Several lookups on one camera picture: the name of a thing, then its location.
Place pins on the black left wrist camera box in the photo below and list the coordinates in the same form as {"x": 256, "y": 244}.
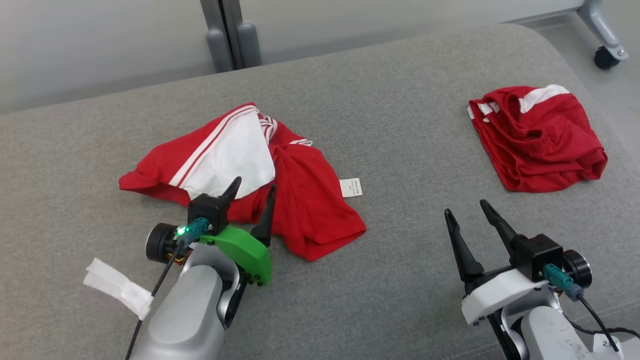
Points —
{"x": 207, "y": 210}

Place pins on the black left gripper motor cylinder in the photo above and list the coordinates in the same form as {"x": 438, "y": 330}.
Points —
{"x": 160, "y": 242}

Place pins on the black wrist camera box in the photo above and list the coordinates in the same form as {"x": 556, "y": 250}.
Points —
{"x": 207, "y": 210}
{"x": 537, "y": 255}

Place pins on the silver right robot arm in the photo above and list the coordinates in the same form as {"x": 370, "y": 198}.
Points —
{"x": 545, "y": 335}

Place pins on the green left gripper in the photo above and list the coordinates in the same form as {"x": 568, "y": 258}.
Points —
{"x": 245, "y": 252}

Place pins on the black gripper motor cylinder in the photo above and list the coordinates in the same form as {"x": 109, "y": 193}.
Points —
{"x": 160, "y": 242}
{"x": 579, "y": 267}

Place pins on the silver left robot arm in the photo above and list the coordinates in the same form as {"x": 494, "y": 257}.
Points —
{"x": 190, "y": 310}

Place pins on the grey caster wheel leg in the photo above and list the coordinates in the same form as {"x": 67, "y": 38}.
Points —
{"x": 602, "y": 30}

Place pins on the red shorts with white stripe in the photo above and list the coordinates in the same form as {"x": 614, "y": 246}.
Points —
{"x": 540, "y": 145}

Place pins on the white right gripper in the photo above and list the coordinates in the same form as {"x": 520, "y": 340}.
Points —
{"x": 500, "y": 292}

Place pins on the black caster wheel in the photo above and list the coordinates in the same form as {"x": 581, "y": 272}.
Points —
{"x": 606, "y": 58}

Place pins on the red and white basketball jersey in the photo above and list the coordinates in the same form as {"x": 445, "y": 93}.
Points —
{"x": 310, "y": 200}

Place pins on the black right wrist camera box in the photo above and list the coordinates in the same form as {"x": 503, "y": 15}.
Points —
{"x": 537, "y": 255}

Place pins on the grey rounded post foot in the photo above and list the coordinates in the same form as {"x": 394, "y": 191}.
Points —
{"x": 248, "y": 45}
{"x": 220, "y": 50}

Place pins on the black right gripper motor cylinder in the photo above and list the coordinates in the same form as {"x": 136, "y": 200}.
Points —
{"x": 579, "y": 267}

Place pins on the grey vertical partition post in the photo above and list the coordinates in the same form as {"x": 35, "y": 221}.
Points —
{"x": 227, "y": 12}

